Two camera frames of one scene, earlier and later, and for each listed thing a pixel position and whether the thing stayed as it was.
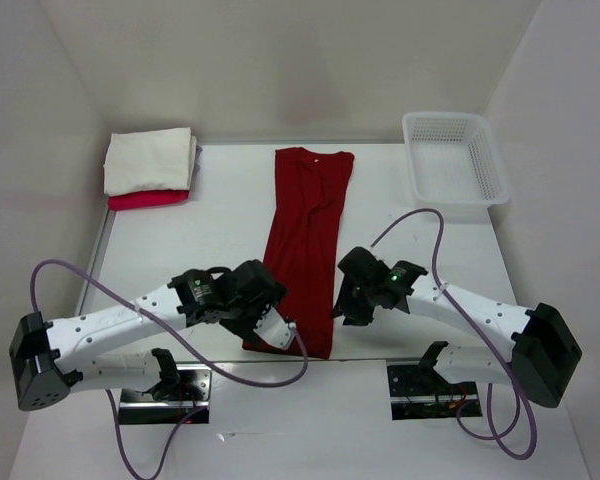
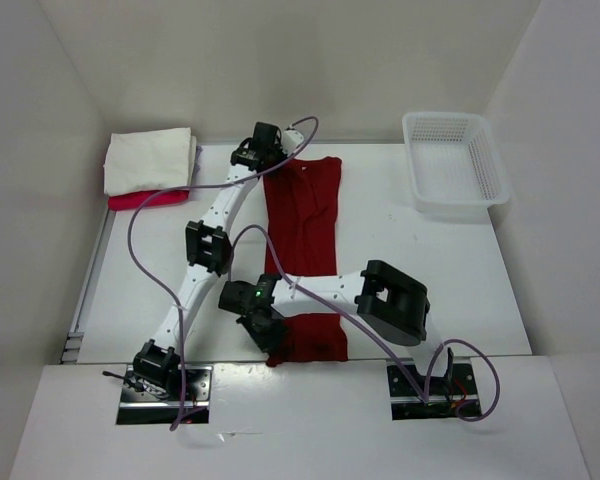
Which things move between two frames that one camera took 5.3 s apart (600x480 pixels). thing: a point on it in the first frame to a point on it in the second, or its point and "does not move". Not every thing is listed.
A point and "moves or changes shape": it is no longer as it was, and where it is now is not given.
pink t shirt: x=138 y=199 does not move
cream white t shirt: x=150 y=160 does not move
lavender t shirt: x=196 y=167 does not move
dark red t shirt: x=303 y=230 moves or changes shape
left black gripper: x=244 y=328 to x=278 y=148
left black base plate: x=171 y=401 does not move
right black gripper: x=354 y=315 to x=268 y=343
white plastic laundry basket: x=454 y=161 does not move
